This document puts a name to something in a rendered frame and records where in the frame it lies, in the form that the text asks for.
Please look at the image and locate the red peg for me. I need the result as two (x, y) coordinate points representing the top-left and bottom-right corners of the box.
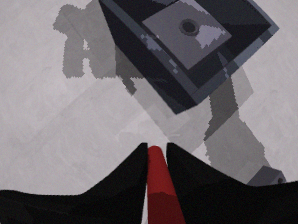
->
(148, 145), (185, 224)

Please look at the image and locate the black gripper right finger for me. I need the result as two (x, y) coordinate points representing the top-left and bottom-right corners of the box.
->
(166, 143), (298, 224)

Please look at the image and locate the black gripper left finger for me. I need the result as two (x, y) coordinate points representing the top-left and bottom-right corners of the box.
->
(0, 143), (148, 224)

